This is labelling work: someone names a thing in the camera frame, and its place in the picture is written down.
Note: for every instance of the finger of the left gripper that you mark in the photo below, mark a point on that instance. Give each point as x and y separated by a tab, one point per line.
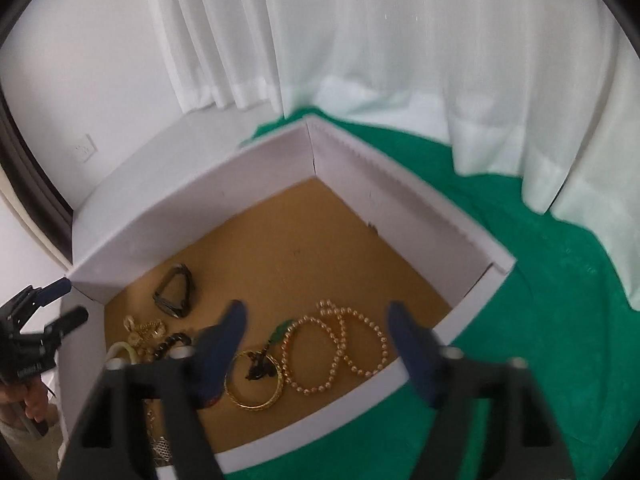
58	329
54	291

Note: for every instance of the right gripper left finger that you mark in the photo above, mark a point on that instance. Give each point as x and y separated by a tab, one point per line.
214	353

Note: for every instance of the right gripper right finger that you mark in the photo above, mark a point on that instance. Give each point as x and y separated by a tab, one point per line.
421	353

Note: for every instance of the gold bangle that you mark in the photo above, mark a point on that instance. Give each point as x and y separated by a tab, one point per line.
243	405

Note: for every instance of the gold ornate earring jewelry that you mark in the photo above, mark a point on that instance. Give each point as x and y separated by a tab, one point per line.
143	335

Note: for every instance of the left hand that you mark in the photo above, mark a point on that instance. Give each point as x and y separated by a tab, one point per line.
34	395

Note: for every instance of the green leaf pendant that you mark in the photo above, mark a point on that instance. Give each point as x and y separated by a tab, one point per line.
262	362

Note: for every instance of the cream white bangle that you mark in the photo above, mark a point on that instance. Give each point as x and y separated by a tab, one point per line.
124	351

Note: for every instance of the white cardboard box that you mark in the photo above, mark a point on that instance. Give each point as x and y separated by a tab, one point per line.
305	213

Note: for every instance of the green cloth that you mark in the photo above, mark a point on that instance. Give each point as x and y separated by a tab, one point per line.
563	309

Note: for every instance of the white curtain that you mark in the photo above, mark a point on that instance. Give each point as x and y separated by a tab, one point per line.
546	90

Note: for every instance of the dark door frame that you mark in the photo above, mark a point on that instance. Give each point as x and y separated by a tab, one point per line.
36	192

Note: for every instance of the wall socket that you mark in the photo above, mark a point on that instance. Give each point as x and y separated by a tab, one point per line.
84	148

